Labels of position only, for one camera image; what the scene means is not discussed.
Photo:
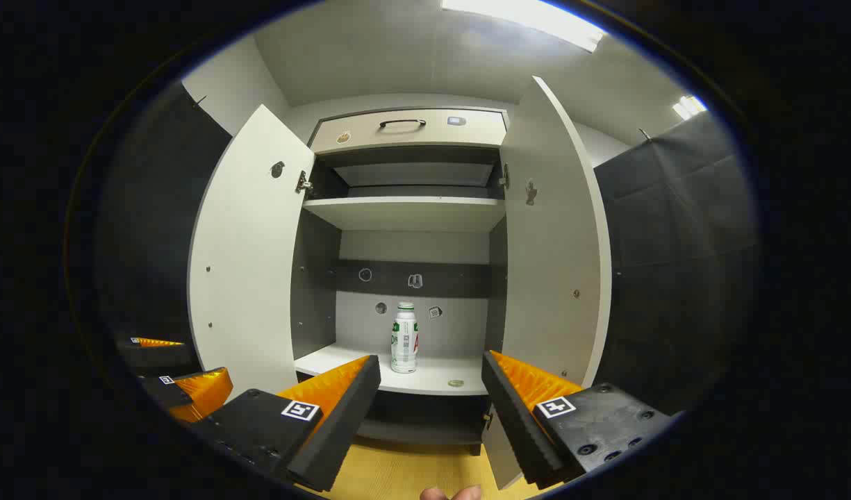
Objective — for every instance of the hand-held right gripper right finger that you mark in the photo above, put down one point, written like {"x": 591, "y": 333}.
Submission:
{"x": 519, "y": 423}

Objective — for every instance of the small ceiling light panel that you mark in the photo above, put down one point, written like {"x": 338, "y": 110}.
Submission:
{"x": 689, "y": 106}

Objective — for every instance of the metal door hinge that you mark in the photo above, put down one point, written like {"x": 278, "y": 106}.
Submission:
{"x": 303, "y": 183}
{"x": 504, "y": 176}

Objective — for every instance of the black backdrop cloth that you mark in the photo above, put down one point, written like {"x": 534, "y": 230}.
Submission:
{"x": 675, "y": 243}

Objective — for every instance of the grey cabinet drawer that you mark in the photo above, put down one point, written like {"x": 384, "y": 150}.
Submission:
{"x": 411, "y": 135}

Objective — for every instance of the long ceiling light panel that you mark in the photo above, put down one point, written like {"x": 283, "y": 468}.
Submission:
{"x": 529, "y": 17}

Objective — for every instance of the white cabinet shelf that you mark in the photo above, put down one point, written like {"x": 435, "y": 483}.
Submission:
{"x": 435, "y": 378}
{"x": 404, "y": 210}

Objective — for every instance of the grey cabinet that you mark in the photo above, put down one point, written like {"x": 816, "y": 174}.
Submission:
{"x": 411, "y": 246}

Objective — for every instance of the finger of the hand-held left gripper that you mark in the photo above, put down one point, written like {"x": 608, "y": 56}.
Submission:
{"x": 164, "y": 392}
{"x": 158, "y": 355}

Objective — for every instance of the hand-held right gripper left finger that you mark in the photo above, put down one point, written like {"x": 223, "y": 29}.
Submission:
{"x": 342, "y": 423}

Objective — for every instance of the white bottle green label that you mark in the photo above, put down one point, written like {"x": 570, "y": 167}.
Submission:
{"x": 404, "y": 340}

